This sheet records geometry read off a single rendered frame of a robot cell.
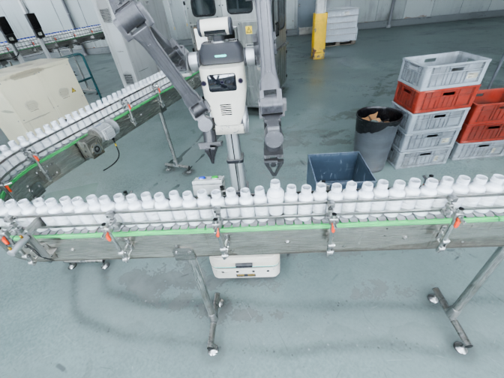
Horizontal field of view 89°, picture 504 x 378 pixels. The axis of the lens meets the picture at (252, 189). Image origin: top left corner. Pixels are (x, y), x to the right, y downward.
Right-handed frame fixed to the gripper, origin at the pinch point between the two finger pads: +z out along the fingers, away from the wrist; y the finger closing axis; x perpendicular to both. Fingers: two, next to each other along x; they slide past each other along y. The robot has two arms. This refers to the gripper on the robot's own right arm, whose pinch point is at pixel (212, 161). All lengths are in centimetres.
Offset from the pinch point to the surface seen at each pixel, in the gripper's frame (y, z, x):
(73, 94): -280, -62, 308
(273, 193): 26.7, 10.0, -19.6
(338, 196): 52, 13, -19
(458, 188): 97, 13, -18
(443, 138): 215, 25, 177
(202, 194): -1.8, 9.3, -18.8
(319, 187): 44.8, 9.1, -18.8
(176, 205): -13.2, 13.4, -18.3
